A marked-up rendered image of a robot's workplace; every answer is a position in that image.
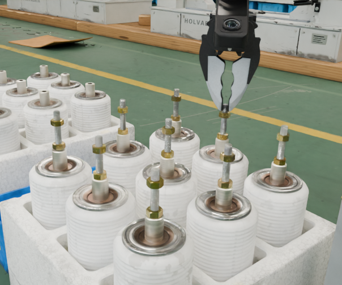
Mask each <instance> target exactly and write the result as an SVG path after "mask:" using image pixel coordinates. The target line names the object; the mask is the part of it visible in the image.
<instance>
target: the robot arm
mask: <svg viewBox="0 0 342 285"><path fill-rule="evenodd" d="M256 18H257V14H256V12H249V0H217V5H216V10H213V11H212V12H211V13H210V20H209V21H208V22H207V23H206V25H207V26H209V29H208V32H207V34H202V43H201V46H200V50H199V61H200V65H201V68H202V71H203V75H204V78H205V81H206V83H207V86H208V90H209V92H210V95H211V98H212V100H213V102H214V104H215V105H216V107H217V108H218V110H220V111H222V109H223V96H222V92H221V91H222V88H223V82H222V79H221V77H222V74H223V73H224V70H225V60H223V59H222V58H220V57H219V56H218V55H221V54H222V52H223V51H234V52H236V53H237V55H238V56H239V57H240V56H241V57H240V58H238V59H237V60H235V61H234V62H233V64H232V74H233V76H234V81H233V82H232V85H231V92H232V93H231V95H230V98H229V103H228V111H232V110H233V109H234V108H235V107H236V106H237V104H238V103H239V102H240V100H241V98H242V96H243V94H244V92H245V90H246V89H247V87H248V85H249V83H250V81H251V79H252V77H253V75H254V73H255V71H256V70H257V67H258V64H259V61H260V47H259V44H260V41H261V38H260V37H255V29H256V28H257V27H258V25H257V23H256ZM217 50H218V51H217ZM242 52H244V53H242Z"/></svg>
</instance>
